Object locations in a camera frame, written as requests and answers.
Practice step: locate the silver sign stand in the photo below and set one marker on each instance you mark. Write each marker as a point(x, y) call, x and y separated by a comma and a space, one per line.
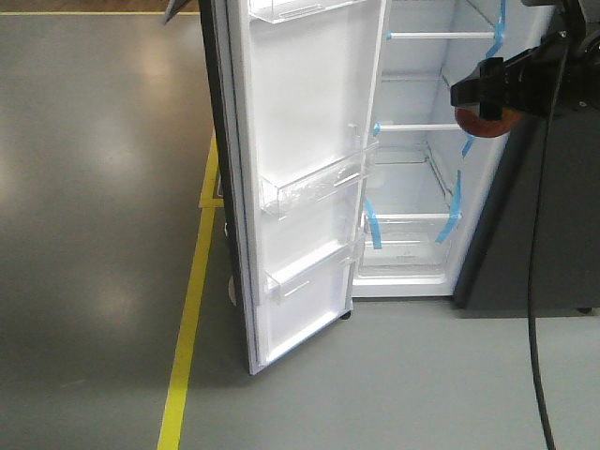
point(173, 8)

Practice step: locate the clear upper door bin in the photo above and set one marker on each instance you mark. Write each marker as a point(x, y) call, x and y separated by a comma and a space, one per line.
point(279, 11)

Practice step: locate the clear middle door bin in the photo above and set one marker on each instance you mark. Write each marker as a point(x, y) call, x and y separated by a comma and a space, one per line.
point(279, 200)

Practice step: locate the grey fridge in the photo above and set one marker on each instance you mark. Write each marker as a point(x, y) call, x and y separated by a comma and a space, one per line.
point(523, 207)

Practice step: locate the clear crisper drawer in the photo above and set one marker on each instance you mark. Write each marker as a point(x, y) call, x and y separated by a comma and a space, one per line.
point(405, 246)

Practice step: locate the red yellow apple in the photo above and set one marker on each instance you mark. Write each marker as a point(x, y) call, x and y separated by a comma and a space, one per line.
point(472, 124)

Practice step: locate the clear lower door bin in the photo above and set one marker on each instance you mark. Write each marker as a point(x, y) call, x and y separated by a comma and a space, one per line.
point(296, 275)

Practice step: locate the chrome stanchion post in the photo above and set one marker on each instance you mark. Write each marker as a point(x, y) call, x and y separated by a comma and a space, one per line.
point(232, 292)

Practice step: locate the clear door bin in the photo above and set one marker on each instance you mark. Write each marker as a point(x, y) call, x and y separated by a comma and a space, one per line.
point(296, 275)
point(279, 11)
point(279, 200)

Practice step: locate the fridge door white inside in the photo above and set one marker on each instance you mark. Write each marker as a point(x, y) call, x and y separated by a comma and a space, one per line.
point(292, 89)

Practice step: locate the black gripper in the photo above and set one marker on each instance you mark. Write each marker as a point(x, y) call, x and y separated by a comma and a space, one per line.
point(560, 75)

